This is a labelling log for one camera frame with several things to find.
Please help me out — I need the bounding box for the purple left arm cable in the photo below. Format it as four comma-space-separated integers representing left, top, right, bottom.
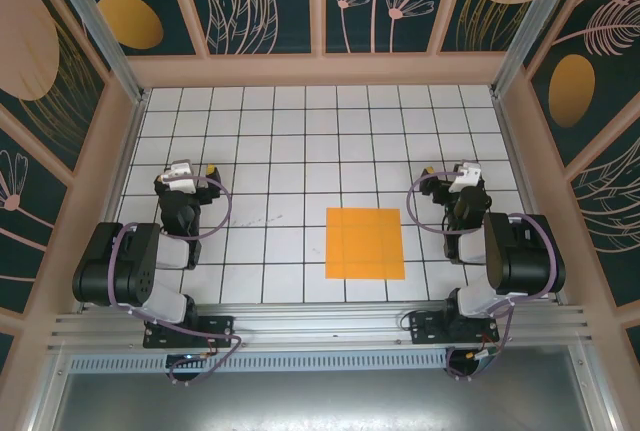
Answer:
107, 175, 245, 387

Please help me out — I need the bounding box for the aluminium mounting rail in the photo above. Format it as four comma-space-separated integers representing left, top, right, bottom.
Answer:
47, 302, 596, 352

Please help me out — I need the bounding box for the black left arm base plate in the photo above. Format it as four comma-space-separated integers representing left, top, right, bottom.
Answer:
143, 314, 236, 350

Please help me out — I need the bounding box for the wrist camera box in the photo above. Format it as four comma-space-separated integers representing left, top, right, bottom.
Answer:
447, 160, 484, 195
158, 159, 197, 190

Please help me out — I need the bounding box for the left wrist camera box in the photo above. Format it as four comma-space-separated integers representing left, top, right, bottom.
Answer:
158, 159, 197, 190

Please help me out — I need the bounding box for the grey metal sheet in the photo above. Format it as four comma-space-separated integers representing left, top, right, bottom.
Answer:
27, 370, 616, 431

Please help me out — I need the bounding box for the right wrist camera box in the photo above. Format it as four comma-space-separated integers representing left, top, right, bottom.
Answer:
447, 160, 484, 195

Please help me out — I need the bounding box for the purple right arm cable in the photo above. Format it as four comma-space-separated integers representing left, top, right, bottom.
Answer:
407, 169, 559, 382

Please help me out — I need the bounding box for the small green circuit board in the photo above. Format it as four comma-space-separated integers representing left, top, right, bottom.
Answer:
467, 349, 500, 368

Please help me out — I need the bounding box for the aluminium frame post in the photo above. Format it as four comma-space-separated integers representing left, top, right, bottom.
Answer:
39, 0, 151, 105
489, 0, 601, 100

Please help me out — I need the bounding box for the orange paper sheet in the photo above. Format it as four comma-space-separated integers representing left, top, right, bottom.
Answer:
324, 207, 406, 281

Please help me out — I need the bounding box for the aluminium side rail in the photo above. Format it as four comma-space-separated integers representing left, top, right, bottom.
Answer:
492, 93, 567, 305
77, 90, 151, 315

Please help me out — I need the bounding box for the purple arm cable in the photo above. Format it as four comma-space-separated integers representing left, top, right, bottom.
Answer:
107, 175, 245, 387
407, 169, 559, 382

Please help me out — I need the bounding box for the slotted grey cable duct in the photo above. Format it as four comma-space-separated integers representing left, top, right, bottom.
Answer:
67, 348, 451, 373

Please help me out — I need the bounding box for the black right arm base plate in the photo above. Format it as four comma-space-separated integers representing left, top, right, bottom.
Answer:
408, 310, 500, 347

